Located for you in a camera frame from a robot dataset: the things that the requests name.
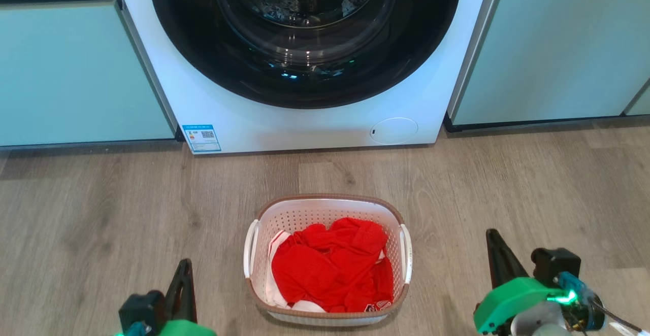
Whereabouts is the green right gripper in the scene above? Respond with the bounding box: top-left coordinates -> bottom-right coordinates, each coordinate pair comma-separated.
474,229 -> 570,334

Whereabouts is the pale green tall cabinet door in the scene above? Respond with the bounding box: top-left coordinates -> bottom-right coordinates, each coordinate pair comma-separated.
446,0 -> 650,126

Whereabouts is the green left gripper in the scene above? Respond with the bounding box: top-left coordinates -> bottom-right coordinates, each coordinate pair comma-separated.
152,259 -> 218,336

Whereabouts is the white front-load washing machine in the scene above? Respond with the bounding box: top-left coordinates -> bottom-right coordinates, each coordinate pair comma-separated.
112,0 -> 504,155

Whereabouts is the blue energy label sticker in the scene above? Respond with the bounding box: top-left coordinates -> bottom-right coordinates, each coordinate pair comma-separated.
182,124 -> 222,154

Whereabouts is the blue right cable connector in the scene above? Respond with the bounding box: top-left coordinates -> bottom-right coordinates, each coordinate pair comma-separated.
555,272 -> 593,307

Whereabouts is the pale green narrow cabinet panel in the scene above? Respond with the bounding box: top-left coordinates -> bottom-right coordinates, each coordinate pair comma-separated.
624,80 -> 650,117

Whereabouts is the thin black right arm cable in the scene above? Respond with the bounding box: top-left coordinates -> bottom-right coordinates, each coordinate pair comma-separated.
589,299 -> 650,336

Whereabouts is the black round washing machine door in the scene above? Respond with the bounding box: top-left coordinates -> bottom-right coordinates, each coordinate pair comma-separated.
148,0 -> 462,110

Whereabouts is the red garment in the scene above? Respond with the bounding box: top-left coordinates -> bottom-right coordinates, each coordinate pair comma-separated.
272,217 -> 394,313

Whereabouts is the white perforated laundry basket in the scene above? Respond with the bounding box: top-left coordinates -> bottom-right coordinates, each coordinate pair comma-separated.
243,194 -> 413,326

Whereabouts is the round white filter cover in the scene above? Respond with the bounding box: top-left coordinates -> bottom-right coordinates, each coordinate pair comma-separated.
370,117 -> 419,146

